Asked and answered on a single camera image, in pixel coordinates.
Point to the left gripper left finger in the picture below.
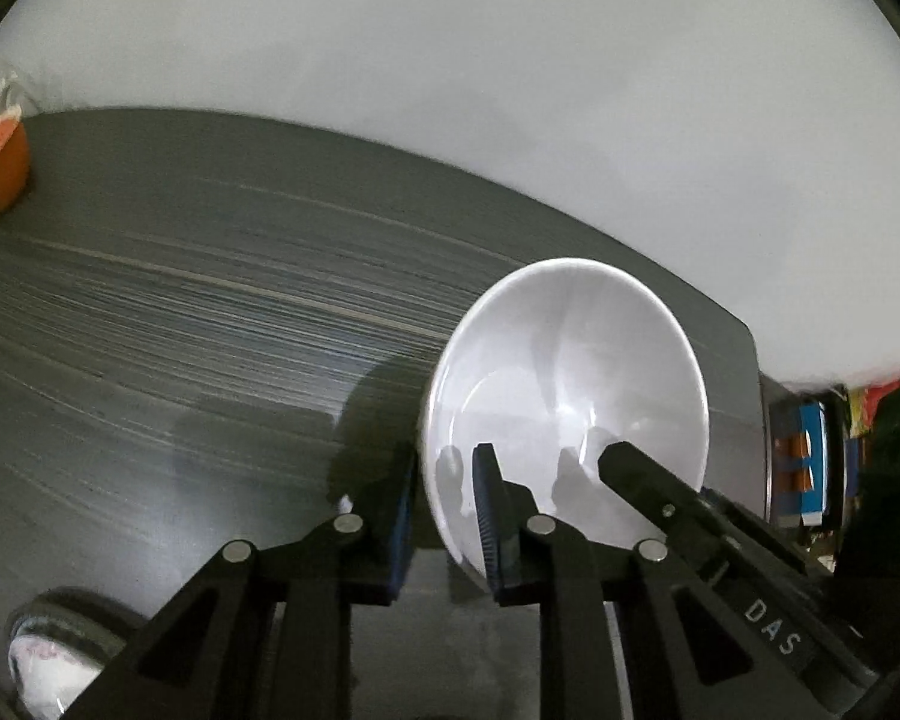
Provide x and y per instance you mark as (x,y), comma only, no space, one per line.
(267,633)

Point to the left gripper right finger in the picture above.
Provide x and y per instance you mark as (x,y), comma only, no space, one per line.
(624,633)

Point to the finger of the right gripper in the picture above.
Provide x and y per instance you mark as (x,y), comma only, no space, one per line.
(648,487)

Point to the pink bowl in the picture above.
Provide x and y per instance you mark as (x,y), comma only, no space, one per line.
(551,365)

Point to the white plate pink flowers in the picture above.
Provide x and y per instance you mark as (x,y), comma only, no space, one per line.
(57,644)

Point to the blue box with orange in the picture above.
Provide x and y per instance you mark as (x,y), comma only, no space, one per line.
(800,465)

